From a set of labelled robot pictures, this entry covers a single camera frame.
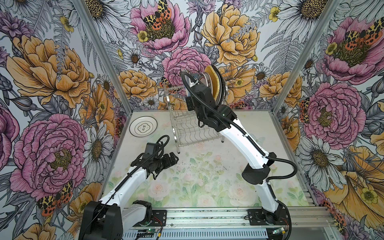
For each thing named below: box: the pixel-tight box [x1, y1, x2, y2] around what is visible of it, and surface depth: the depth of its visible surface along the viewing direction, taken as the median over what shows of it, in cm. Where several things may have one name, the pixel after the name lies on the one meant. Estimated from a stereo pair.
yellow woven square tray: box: [204, 65, 220, 100], surface depth 75 cm
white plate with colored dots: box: [198, 72, 213, 91], surface depth 75 cm
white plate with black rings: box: [129, 116, 158, 138], surface depth 114 cm
